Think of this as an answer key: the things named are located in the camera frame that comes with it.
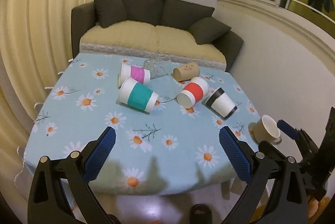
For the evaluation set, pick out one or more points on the left dark throw pillow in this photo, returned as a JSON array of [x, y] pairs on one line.
[[110, 12]]

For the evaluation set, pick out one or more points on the beige ceramic mug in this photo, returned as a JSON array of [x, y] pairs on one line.
[[265, 129]]

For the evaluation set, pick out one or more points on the beige sofa cover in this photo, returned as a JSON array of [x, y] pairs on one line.
[[144, 40]]

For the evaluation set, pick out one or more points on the dark grey sofa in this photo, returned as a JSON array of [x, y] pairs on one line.
[[169, 13]]

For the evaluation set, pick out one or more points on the black slipper right foot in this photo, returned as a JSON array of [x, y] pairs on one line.
[[200, 214]]

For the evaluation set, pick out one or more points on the brown kraft paper cup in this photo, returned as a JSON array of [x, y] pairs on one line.
[[186, 72]]

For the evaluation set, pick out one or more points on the blue daisy tablecloth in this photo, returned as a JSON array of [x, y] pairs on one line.
[[167, 151]]

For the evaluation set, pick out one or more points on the teal banded paper cup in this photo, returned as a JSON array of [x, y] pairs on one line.
[[137, 95]]

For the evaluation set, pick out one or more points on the red banded paper cup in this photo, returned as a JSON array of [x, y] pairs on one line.
[[193, 92]]

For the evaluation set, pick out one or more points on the cream curtain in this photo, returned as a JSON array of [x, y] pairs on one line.
[[35, 46]]

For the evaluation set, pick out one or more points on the clear glass cup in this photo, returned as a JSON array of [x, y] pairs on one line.
[[157, 66]]

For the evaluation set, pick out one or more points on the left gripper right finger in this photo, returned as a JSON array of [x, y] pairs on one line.
[[288, 199]]

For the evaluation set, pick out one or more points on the dark throw pillow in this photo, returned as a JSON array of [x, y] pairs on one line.
[[208, 29], [110, 12]]

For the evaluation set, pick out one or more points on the pink banded paper cup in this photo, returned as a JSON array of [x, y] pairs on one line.
[[138, 73]]

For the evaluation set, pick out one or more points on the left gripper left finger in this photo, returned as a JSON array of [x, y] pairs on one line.
[[47, 200]]

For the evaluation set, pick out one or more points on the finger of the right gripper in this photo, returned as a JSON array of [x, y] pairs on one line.
[[288, 129]]

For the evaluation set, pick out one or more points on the black and white paper cup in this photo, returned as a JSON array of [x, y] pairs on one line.
[[221, 103]]

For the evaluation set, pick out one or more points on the right dark throw pillow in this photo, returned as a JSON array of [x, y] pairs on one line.
[[208, 29]]

